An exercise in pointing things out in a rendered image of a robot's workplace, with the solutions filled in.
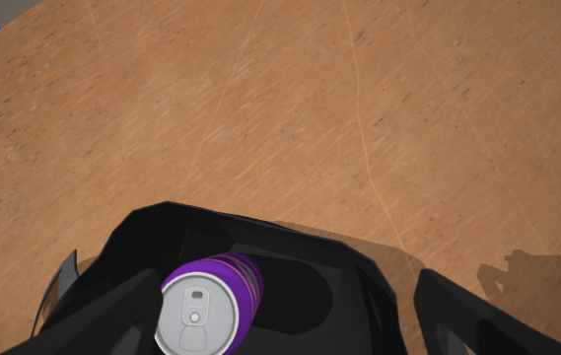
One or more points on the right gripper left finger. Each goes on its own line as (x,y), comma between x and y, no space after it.
(128,316)

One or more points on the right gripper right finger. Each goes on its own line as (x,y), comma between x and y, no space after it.
(450,315)

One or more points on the purple drink can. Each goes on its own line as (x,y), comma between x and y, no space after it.
(209,305)

